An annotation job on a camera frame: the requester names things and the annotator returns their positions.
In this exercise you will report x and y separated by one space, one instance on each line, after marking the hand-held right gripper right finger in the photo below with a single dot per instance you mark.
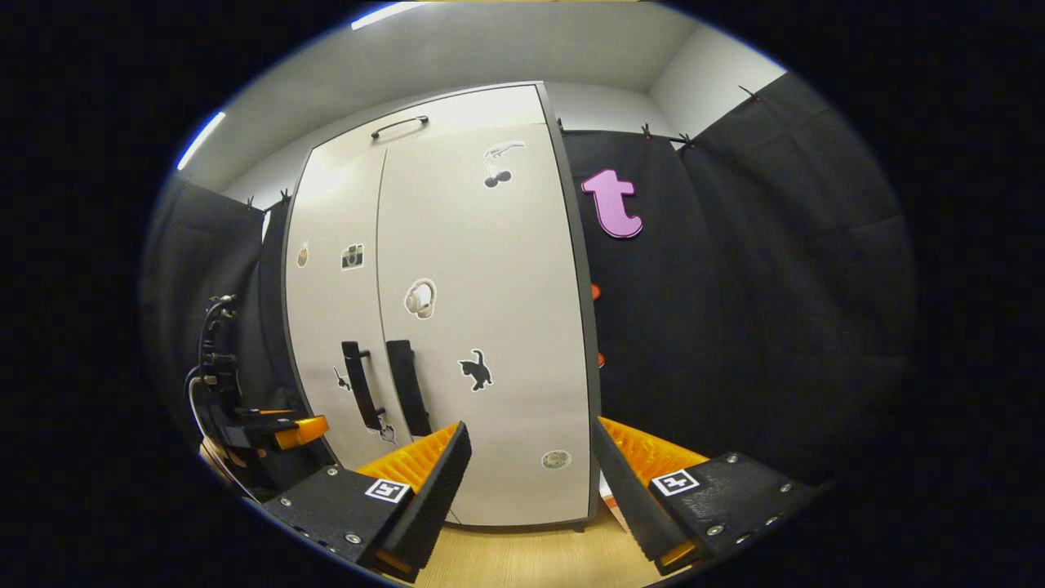
629 490

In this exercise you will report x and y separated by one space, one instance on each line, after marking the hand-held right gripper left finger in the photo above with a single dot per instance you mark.
433 490

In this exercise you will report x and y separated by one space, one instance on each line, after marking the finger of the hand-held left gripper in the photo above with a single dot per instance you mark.
306 430
265 411

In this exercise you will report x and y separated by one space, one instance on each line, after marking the white shoe cabinet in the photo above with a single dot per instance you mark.
593 384

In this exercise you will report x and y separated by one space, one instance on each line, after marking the white cabinet door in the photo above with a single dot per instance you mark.
506 327
335 310

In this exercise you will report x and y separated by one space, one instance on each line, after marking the white cabinet drawer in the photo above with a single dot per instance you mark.
482 110

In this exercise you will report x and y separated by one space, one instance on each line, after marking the ceiling light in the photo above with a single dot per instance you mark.
201 140
385 15

